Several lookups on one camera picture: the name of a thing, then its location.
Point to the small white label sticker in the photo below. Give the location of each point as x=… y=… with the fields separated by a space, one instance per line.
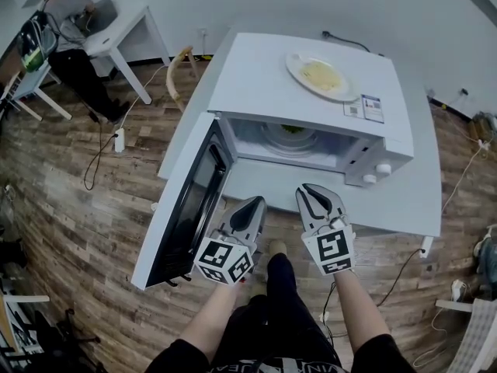
x=352 y=110

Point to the white microwave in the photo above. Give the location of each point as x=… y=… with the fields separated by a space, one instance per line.
x=268 y=68

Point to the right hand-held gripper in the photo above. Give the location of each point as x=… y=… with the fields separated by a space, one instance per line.
x=334 y=251

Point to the person's right forearm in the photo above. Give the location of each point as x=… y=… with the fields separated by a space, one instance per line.
x=361 y=309

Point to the person's beige shoe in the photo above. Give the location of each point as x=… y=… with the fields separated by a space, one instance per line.
x=257 y=290
x=277 y=246

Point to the blue white label sticker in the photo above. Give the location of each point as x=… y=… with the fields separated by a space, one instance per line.
x=373 y=109

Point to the green food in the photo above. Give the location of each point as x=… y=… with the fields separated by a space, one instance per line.
x=292 y=129

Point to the person's black shirt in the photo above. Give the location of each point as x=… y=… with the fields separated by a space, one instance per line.
x=372 y=356

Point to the glass microwave turntable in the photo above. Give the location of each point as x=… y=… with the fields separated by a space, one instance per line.
x=287 y=144

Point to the person's left forearm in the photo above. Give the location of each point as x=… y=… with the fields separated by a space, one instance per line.
x=209 y=317

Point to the white microwave knob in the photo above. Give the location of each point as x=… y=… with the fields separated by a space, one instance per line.
x=383 y=169
x=369 y=179

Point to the blue cloth bundle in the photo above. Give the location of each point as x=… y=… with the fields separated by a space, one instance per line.
x=488 y=255

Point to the white shelf rack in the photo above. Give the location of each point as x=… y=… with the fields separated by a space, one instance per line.
x=15 y=325

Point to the yellow noodle food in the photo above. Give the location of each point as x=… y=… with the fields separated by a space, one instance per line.
x=322 y=75

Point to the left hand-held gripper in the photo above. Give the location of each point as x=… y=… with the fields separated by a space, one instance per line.
x=223 y=259

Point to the white charger block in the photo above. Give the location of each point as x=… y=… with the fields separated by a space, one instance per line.
x=458 y=290

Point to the small white side table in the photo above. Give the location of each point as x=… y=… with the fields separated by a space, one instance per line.
x=33 y=82

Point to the grey open box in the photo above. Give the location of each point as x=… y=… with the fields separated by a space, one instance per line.
x=103 y=12

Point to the white power strip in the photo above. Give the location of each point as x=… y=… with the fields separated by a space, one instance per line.
x=119 y=140

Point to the white plate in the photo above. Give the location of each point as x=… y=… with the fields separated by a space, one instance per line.
x=349 y=91

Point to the white wall socket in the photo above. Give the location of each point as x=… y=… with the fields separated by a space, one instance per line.
x=203 y=32

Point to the white desk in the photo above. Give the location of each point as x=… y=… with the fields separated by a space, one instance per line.
x=128 y=27

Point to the black equipment pile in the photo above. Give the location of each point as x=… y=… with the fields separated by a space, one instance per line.
x=54 y=344

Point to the person's black trousers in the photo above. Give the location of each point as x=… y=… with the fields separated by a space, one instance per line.
x=287 y=305

